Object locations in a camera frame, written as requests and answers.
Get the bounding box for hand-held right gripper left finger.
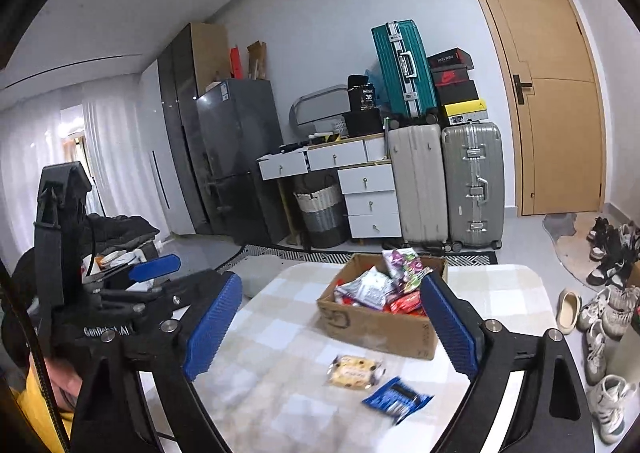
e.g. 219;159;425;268
70;270;244;453

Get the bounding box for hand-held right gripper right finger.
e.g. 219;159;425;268
419;270;596;453

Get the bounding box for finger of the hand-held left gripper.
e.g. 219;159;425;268
97;269;223;321
82;254;182;296

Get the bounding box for purple snack packet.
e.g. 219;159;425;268
381;248;434;295

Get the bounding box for brown cardboard box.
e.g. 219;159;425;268
316;253;448;361

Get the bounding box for blue snack packet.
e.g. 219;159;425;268
361;376;435;426

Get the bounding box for yellow cookie packet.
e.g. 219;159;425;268
327;354;387;390

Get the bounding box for black cloth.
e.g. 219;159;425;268
82;213;161;259

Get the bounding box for checked tablecloth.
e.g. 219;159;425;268
140;260;591;453

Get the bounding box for white wardrobe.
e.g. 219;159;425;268
137;58;198;236

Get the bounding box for white sheer curtain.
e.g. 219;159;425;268
0;83;161;259

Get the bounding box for beige slipper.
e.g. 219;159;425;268
556;289;583;336

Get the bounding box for black and white striped rug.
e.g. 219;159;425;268
220;243;498;268

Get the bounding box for dark glossy cabinet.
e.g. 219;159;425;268
157;23;221;236

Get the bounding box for yellow garment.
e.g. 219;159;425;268
10;358;76;453

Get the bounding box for grey refrigerator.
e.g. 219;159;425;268
196;78;291;246

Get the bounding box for grey doormat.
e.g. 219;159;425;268
542;212;636;289

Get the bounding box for beige suitcase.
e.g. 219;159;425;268
387;124;449;250

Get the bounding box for silver suitcase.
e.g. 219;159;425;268
441;121;506;252

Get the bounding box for grey and white laundry basket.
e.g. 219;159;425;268
292;183;351;250

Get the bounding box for row of shoes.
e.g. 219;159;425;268
577;215;640;445

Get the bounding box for white drawer desk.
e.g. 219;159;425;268
257;135;403;249

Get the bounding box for yellow and black shoe box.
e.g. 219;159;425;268
440;98;488;126

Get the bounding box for large flat cardboard box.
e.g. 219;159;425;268
191;22;231;94

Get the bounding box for brown folded cardboard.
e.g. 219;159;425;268
246;40;268;81

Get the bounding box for black printed package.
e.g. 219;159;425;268
347;74;379;114

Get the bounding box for red and black shoe box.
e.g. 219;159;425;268
431;67;471;86

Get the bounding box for blue plastic bag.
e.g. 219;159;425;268
363;60;388;108

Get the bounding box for teal suitcase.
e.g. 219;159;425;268
371;19;441;121

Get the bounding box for wooden door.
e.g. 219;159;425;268
455;0;608;217

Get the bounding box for black cable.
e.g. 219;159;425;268
0;255;68;453

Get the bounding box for grey rounded folded frame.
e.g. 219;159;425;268
290;87;351;130

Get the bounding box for black door handle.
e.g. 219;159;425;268
512;74;535;105

